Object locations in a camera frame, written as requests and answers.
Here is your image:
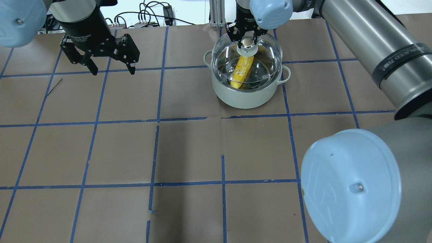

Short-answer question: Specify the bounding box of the black power adapter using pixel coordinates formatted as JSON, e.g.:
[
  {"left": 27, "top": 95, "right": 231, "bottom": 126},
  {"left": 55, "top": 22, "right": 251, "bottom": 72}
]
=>
[{"left": 163, "top": 5, "right": 174, "bottom": 21}]

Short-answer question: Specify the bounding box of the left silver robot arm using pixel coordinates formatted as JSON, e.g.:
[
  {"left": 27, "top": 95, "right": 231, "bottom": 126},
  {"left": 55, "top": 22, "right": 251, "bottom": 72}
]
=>
[{"left": 0, "top": 0, "right": 140, "bottom": 75}]

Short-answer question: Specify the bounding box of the aluminium frame post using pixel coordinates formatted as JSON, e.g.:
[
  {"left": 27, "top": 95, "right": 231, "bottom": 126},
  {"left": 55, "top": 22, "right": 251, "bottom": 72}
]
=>
[{"left": 209, "top": 0, "right": 226, "bottom": 27}]

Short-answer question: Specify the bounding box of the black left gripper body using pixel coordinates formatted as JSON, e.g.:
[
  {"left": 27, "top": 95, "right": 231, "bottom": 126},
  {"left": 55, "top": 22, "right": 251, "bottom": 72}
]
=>
[{"left": 50, "top": 0, "right": 118, "bottom": 56}]

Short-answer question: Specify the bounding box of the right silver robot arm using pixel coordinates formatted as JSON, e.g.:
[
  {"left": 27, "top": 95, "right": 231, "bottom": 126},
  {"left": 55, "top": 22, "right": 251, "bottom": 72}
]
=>
[{"left": 219, "top": 10, "right": 395, "bottom": 243}]

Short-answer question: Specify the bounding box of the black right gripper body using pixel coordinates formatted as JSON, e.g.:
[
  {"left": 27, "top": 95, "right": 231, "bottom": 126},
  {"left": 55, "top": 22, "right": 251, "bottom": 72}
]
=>
[{"left": 234, "top": 0, "right": 263, "bottom": 35}]

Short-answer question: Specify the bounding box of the pale green pot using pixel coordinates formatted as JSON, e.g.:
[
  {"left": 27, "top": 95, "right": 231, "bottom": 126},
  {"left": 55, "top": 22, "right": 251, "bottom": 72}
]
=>
[{"left": 203, "top": 50, "right": 291, "bottom": 109}]

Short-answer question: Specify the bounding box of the yellow corn cob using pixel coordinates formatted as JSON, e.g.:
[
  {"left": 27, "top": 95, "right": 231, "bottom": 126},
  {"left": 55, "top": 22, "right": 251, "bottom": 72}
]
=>
[{"left": 230, "top": 55, "right": 254, "bottom": 89}]

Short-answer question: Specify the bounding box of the glass pot lid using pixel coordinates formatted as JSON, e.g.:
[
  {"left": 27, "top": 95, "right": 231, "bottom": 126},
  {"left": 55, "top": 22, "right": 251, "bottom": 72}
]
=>
[{"left": 209, "top": 33, "right": 282, "bottom": 92}]

